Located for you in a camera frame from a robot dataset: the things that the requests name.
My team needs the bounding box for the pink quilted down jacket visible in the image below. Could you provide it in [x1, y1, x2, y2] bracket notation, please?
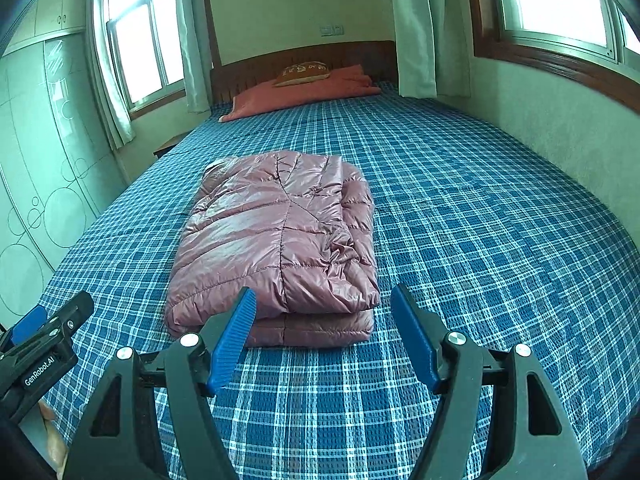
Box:
[164, 151, 381, 348]

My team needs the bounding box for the blue plaid bed sheet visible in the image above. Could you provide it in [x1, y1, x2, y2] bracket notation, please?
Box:
[41, 87, 639, 479]

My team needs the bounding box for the green curtain far left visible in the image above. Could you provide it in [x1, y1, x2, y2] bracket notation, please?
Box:
[86, 0, 136, 150]

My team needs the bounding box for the wooden nightstand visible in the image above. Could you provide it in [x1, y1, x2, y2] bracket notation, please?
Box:
[153, 131, 190, 159]

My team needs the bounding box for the left window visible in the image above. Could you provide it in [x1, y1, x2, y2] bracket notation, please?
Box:
[104, 0, 183, 110]

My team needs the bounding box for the window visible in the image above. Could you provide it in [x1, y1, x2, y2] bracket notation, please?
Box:
[104, 0, 183, 110]
[469, 0, 639, 110]

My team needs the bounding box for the small brown embroidered cushion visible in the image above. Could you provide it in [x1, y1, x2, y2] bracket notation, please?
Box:
[273, 61, 331, 88]

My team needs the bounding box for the green curtain beside headboard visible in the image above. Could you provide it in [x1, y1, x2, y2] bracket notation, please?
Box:
[176, 0, 212, 113]

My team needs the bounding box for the orange red pillow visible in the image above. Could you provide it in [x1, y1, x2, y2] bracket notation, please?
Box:
[218, 65, 382, 122]

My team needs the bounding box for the dark wooden headboard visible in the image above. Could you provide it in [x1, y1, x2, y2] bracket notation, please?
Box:
[209, 40, 398, 105]

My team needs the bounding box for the right window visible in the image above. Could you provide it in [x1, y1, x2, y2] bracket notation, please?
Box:
[469, 0, 639, 110]

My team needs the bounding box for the green curtain right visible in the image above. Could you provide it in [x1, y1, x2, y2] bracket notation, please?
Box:
[392, 0, 470, 99]

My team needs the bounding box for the wall power socket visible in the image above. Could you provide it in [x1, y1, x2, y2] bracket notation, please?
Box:
[320, 25, 345, 37]

